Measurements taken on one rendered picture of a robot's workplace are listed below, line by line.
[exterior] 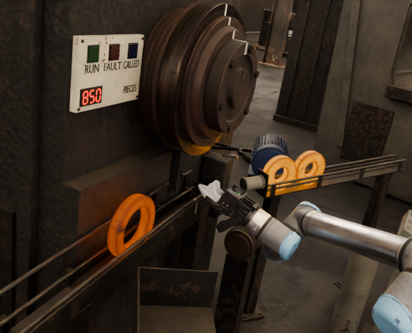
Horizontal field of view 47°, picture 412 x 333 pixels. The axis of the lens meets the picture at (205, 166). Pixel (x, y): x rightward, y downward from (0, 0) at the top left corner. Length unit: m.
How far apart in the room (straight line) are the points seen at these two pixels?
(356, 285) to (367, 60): 2.31
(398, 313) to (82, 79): 0.90
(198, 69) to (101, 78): 0.27
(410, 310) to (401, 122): 2.93
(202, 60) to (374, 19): 2.87
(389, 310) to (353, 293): 1.04
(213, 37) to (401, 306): 0.84
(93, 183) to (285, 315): 1.38
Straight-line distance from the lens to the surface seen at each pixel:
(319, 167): 2.13
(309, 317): 2.43
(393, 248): 1.35
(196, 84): 1.33
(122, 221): 1.28
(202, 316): 1.28
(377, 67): 4.07
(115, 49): 1.26
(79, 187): 1.24
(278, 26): 10.39
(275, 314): 2.38
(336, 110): 4.22
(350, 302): 2.26
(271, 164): 1.96
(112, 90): 1.29
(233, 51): 1.38
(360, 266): 2.17
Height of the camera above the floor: 1.39
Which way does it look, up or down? 21 degrees down
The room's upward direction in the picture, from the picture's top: 9 degrees clockwise
